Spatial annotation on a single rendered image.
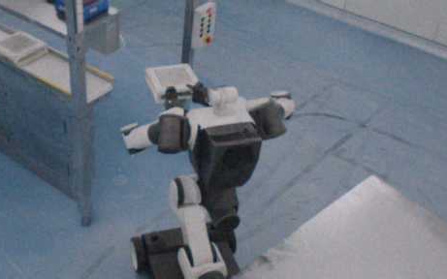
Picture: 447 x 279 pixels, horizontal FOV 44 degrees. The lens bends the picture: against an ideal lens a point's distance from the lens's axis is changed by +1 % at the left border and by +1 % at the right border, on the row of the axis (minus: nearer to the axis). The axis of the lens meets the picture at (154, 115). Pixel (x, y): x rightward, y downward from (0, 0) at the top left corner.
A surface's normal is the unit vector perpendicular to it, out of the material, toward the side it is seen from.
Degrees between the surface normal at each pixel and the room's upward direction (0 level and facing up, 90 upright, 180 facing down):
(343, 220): 0
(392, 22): 90
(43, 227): 0
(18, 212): 0
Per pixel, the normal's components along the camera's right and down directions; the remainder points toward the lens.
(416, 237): 0.04, -0.81
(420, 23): -0.70, 0.40
